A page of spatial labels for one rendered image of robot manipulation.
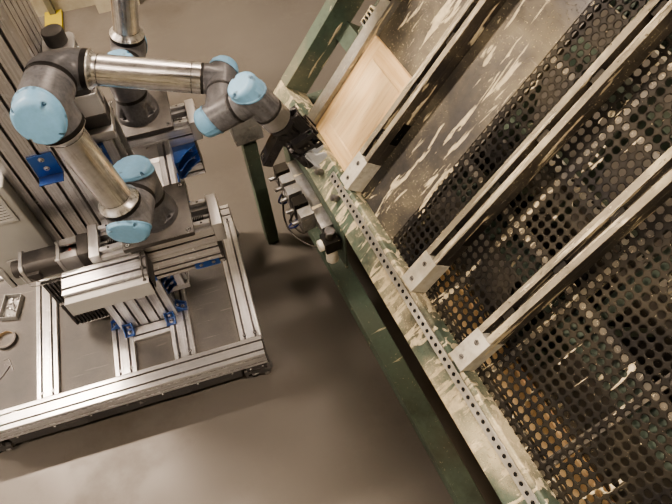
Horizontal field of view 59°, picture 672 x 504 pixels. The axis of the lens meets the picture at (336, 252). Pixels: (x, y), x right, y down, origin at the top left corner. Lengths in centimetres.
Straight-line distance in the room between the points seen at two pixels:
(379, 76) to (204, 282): 126
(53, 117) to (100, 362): 150
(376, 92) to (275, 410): 140
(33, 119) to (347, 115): 113
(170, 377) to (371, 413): 86
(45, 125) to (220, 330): 143
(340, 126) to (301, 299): 100
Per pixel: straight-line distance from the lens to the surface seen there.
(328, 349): 278
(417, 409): 248
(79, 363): 280
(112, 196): 167
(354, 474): 258
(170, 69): 154
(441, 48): 193
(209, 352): 260
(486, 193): 170
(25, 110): 148
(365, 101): 217
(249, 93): 137
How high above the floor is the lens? 251
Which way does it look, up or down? 55 degrees down
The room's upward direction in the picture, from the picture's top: 6 degrees counter-clockwise
